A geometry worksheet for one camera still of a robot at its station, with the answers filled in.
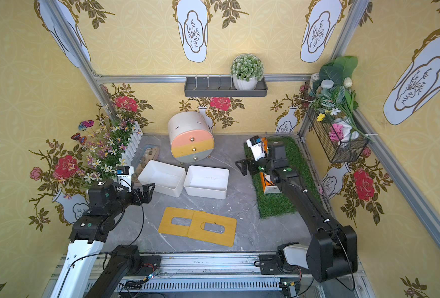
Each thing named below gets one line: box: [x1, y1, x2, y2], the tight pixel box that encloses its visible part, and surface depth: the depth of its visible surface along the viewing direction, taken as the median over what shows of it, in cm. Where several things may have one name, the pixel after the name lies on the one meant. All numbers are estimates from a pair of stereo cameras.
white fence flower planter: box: [70, 116, 144, 186], surface depth 90 cm
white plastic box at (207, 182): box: [183, 165, 230, 200], surface depth 96 cm
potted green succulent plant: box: [229, 53, 265, 91], surface depth 76 cm
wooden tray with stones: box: [131, 144, 160, 179], surface depth 111 cm
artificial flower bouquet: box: [305, 55, 374, 143], surface depth 77 cm
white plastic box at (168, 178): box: [137, 160, 187, 198], surface depth 98 cm
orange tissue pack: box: [259, 171, 283, 195], surface depth 92 cm
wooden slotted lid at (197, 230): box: [187, 210, 237, 248], surface depth 85 cm
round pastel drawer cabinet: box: [167, 111, 215, 163], surface depth 98 cm
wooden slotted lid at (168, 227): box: [157, 206, 195, 238], surface depth 87 cm
